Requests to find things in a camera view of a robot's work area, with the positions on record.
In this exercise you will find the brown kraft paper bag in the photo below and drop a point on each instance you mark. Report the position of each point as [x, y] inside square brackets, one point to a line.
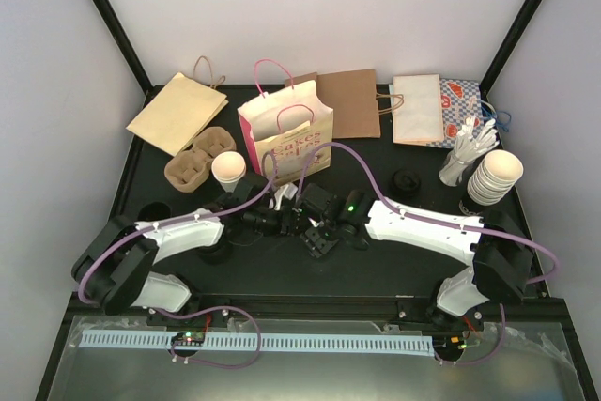
[352, 95]

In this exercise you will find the cake print paper bag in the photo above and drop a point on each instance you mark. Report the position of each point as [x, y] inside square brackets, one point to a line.
[284, 131]

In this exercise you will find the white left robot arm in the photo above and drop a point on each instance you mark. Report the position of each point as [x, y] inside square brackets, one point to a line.
[116, 271]

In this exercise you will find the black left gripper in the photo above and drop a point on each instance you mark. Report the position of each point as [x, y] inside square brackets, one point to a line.
[291, 223]

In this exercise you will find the stack of paper cups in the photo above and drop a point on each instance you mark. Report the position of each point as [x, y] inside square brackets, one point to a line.
[495, 176]

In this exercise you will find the tan paper bag with handles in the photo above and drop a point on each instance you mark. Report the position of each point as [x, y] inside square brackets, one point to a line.
[179, 112]

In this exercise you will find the red blue patterned bag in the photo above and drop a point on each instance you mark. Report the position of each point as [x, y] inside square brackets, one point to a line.
[461, 99]

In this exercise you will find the white paper coffee cup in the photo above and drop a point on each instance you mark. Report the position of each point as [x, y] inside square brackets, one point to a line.
[228, 168]

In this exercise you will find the white perforated front rail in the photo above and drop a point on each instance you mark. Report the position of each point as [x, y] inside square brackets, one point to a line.
[265, 342]

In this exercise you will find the black cup lid stack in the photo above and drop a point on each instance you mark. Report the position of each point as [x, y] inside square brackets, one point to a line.
[405, 183]

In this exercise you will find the white paper bag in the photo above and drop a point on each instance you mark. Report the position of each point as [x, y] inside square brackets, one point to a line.
[414, 103]

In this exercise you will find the brown pulp cup carrier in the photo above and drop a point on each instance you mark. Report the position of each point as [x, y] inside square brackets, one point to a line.
[190, 168]

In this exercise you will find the stack of black lids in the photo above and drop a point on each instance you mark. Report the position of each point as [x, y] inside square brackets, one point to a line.
[155, 212]

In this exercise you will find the white plastic cutlery bunch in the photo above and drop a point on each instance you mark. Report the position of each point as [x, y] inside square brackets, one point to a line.
[468, 148]

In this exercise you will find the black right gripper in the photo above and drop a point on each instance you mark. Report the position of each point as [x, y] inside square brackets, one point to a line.
[317, 246]

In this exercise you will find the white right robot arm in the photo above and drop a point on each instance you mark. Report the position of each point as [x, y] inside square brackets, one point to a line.
[495, 268]

